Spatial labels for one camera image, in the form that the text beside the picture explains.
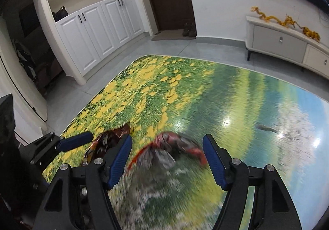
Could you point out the long yellow dragon figure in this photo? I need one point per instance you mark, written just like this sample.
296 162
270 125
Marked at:
275 19

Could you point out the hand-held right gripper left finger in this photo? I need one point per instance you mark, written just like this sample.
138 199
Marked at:
119 158

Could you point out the white and grey tv cabinet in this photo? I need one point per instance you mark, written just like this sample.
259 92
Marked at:
280 40

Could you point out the dark bag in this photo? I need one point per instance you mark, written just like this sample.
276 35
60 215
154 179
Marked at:
60 13

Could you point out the grey doormat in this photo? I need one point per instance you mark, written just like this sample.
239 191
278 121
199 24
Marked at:
167 36

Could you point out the white base cabinet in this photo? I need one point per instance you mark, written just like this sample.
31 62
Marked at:
100 32

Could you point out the dark red snack wrapper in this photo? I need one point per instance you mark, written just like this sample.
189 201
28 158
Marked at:
108 140

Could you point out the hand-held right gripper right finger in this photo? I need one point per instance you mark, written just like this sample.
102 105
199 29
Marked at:
214 163

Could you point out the pair of dark shoes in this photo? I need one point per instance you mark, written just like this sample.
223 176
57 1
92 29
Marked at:
189 30

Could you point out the dark backpack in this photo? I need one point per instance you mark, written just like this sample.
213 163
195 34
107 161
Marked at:
25 61

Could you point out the red foil snack wrapper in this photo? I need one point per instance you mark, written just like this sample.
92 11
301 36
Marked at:
177 146

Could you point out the short yellow dragon figure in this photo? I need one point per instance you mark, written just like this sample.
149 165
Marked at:
311 33

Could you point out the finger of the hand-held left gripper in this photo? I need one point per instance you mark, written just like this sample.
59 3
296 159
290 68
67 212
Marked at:
74 140

